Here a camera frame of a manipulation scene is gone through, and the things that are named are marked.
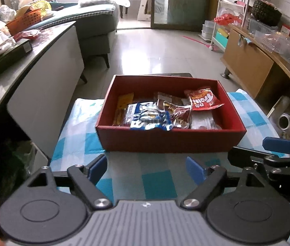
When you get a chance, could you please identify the crumpled white plastic bag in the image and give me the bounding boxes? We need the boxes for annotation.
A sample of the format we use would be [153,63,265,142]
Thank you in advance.
[0,4,16,21]

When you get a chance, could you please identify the dark flat box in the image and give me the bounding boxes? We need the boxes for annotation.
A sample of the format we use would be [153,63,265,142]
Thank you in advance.
[0,40,33,75]

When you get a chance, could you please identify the grey green sofa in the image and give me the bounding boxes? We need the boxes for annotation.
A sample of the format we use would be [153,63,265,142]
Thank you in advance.
[0,1,118,68]

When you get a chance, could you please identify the glass sliding door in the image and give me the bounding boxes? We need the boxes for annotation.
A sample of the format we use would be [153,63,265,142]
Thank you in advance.
[150,0,212,32]

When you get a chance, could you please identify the wooden cabinet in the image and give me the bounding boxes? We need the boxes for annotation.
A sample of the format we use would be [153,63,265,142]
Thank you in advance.
[220,23,290,108]

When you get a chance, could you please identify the brown snack packet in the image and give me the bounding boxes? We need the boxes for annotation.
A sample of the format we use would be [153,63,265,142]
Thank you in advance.
[156,92,186,108]

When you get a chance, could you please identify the red snack bag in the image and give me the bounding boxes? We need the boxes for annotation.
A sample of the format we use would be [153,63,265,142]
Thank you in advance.
[184,87,225,111]

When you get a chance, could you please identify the orange snack packet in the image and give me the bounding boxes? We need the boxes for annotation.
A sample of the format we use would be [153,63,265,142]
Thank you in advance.
[113,93,135,126]

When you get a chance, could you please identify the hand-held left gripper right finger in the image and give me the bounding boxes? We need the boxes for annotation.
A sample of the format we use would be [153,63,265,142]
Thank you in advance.
[181,156,279,210]

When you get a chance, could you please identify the white stacked containers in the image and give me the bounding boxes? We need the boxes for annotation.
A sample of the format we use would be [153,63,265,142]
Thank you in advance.
[201,20,215,40]

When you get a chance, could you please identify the teal storage box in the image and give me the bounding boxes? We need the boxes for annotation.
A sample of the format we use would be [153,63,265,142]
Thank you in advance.
[215,28,231,49]

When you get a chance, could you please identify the white rack trolley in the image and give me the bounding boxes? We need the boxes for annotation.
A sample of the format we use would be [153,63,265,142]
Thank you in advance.
[210,0,253,53]

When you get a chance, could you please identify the orange plastic basket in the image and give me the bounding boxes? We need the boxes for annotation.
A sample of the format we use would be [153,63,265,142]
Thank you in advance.
[6,8,43,36]

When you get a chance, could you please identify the yellow mesh basket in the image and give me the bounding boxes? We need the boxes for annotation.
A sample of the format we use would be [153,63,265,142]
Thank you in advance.
[28,0,52,13]

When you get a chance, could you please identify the blue white checkered cloth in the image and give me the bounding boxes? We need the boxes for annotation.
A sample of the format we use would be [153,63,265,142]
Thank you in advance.
[50,90,290,246]

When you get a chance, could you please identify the red plastic bag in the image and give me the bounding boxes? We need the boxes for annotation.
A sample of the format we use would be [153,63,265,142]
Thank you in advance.
[214,14,243,26]

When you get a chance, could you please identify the red cardboard box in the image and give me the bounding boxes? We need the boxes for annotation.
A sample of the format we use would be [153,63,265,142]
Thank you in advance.
[95,74,247,154]

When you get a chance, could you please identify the light blue cloth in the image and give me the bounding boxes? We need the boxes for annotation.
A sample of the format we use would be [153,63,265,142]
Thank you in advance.
[236,34,254,47]

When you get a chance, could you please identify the grey coffee table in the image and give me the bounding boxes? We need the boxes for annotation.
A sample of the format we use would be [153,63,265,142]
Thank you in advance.
[0,22,88,164]

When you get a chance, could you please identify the clear plastic trays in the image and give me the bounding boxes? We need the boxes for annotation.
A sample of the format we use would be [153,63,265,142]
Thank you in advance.
[249,18,290,57]

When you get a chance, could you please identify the clear red print snack packet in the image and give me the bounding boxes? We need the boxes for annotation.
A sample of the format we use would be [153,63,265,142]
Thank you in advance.
[191,110,222,130]

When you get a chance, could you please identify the white fluffy blanket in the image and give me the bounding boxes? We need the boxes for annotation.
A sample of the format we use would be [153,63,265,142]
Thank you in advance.
[78,0,131,8]

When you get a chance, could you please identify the dark woven basket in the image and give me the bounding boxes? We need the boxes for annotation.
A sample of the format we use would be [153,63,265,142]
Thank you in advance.
[252,0,282,26]

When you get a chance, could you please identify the blue foil snack packet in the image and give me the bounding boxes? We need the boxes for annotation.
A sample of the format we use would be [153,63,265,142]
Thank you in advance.
[123,102,173,132]

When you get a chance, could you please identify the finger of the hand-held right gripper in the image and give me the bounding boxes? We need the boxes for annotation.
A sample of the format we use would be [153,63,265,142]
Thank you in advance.
[262,137,290,157]
[227,146,290,182]

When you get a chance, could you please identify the maroon foil snack packet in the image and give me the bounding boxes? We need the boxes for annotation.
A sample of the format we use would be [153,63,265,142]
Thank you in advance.
[169,105,193,130]

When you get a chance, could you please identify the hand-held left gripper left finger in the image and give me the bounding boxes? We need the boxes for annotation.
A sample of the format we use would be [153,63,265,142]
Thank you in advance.
[27,155,112,210]

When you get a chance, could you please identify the white board with holes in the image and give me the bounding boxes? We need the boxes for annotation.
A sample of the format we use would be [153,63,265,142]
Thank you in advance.
[137,0,152,21]

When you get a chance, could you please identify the red white carton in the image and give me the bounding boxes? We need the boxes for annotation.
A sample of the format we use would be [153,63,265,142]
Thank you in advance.
[281,24,290,40]

